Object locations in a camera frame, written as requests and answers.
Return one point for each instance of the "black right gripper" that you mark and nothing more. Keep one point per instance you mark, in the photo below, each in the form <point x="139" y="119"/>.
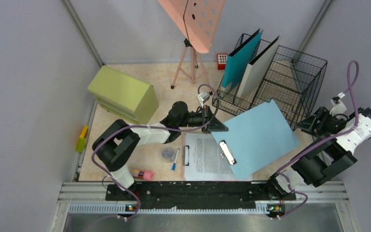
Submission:
<point x="310" y="123"/>

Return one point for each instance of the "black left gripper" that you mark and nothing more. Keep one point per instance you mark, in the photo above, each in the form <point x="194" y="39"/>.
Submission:
<point x="214" y="125"/>

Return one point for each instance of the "light blue clipboard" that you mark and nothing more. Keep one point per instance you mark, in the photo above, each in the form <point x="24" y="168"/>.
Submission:
<point x="256" y="138"/>

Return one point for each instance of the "teal file folder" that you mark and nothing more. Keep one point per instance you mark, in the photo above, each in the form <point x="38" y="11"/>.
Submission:
<point x="238" y="60"/>

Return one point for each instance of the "grey white file folder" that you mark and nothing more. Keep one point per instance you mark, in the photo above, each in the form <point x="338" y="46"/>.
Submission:
<point x="256" y="69"/>

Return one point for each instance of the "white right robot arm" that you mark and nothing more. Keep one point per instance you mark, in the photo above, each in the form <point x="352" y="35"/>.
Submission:
<point x="330" y="154"/>

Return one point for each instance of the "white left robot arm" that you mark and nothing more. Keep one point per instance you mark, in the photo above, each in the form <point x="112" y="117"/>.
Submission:
<point x="115" y="146"/>

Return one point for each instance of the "pink clipboard with papers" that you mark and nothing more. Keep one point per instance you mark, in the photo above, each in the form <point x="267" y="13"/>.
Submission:
<point x="202" y="160"/>

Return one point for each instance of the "blue white marker pen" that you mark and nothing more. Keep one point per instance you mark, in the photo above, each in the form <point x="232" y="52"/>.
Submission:
<point x="175" y="160"/>

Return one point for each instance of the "clear jar of paperclips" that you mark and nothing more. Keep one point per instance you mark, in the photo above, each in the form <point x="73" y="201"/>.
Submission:
<point x="168" y="154"/>

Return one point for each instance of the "red white small box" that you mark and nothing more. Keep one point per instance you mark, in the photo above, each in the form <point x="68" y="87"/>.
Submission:
<point x="222" y="61"/>

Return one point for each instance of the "pink capped tube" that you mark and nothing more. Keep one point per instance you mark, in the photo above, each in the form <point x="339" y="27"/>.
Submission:
<point x="143" y="175"/>

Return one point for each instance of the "green metal drawer box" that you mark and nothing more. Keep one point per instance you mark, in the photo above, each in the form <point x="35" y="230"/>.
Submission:
<point x="123" y="95"/>

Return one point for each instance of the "pink perforated board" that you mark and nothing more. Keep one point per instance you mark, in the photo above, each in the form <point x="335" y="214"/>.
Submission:
<point x="196" y="19"/>

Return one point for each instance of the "yellow green toy block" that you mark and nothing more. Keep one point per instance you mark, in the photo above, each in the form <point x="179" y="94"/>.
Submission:
<point x="81" y="142"/>

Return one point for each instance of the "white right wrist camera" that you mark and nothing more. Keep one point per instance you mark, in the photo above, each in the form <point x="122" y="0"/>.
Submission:
<point x="338" y="107"/>

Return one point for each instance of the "black wire mesh file rack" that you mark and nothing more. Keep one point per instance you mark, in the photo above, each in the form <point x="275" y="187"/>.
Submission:
<point x="293" y="80"/>

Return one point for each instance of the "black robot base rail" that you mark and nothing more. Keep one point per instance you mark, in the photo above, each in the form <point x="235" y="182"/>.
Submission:
<point x="196" y="194"/>

